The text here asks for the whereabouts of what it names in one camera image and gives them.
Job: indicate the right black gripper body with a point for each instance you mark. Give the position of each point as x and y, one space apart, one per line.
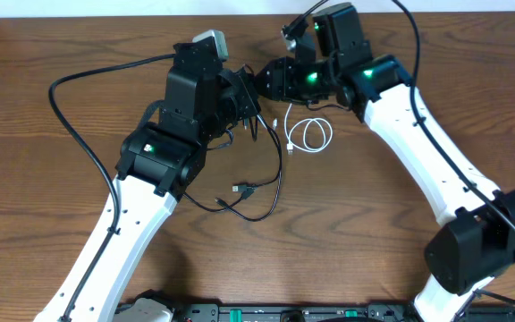
308 81

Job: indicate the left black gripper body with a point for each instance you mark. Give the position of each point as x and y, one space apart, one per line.
235 103

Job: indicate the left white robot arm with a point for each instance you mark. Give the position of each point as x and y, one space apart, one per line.
158 161

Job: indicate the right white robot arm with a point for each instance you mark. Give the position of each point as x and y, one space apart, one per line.
329 57

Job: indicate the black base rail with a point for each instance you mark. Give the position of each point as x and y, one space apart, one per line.
150 310

